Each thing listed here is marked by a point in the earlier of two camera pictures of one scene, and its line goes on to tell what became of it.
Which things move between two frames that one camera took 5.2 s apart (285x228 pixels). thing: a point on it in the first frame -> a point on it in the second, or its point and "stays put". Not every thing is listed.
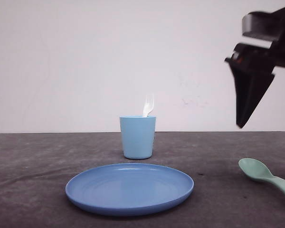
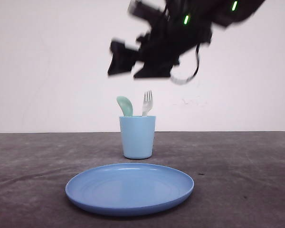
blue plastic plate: (129, 189) stays put
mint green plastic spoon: (257, 171) -> (125, 105)
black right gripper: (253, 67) -> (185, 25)
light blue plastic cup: (137, 133) stays put
